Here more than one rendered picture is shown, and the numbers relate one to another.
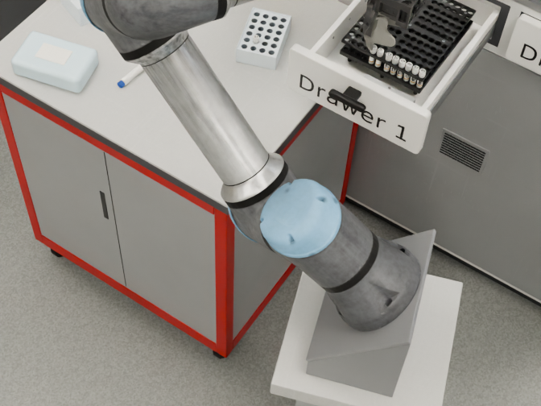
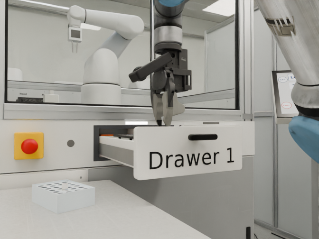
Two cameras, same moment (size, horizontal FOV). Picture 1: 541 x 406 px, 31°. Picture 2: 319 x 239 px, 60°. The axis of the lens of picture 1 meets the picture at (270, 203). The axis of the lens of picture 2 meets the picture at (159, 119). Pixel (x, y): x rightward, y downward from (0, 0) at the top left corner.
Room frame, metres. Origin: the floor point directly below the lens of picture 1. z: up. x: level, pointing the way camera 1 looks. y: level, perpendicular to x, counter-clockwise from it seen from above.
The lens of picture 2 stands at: (0.93, 0.44, 0.93)
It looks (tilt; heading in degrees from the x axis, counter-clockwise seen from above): 1 degrees up; 302
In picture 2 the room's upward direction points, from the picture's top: straight up
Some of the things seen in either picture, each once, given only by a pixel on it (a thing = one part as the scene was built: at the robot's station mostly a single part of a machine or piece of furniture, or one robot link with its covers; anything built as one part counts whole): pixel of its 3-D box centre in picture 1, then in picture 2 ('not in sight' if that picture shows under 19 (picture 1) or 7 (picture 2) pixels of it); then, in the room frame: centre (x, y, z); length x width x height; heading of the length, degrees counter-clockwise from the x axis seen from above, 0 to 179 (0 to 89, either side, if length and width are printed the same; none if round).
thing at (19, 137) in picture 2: not in sight; (28, 145); (1.64, -0.01, 0.88); 0.07 x 0.05 x 0.07; 60
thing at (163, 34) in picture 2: not in sight; (167, 40); (1.30, -0.19, 1.16); 0.08 x 0.08 x 0.05
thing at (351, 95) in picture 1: (350, 96); (200, 136); (1.19, -0.13, 0.91); 0.07 x 0.04 x 0.01; 60
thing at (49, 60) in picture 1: (55, 61); not in sight; (1.33, 0.45, 0.78); 0.15 x 0.10 x 0.04; 73
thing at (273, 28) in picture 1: (263, 38); (62, 194); (1.44, 0.04, 0.78); 0.12 x 0.08 x 0.04; 168
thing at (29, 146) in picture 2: not in sight; (29, 146); (1.61, 0.00, 0.88); 0.04 x 0.03 x 0.04; 60
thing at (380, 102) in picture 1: (356, 98); (192, 150); (1.21, -0.15, 0.87); 0.29 x 0.02 x 0.11; 60
